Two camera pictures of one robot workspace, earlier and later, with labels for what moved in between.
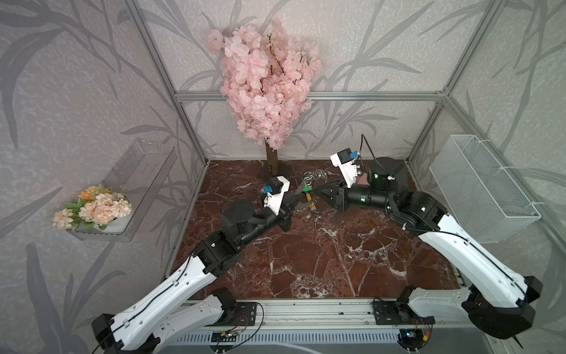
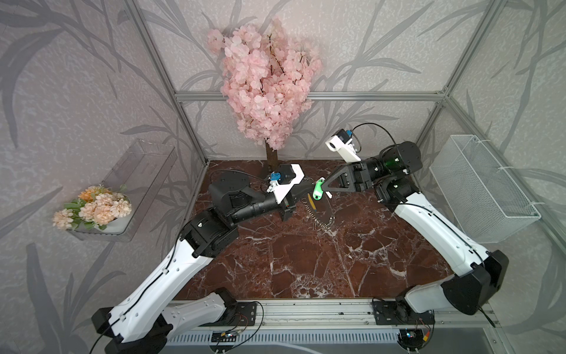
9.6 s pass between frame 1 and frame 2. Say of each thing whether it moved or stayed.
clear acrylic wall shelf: stayed
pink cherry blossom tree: stayed
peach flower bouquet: stayed
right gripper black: moved
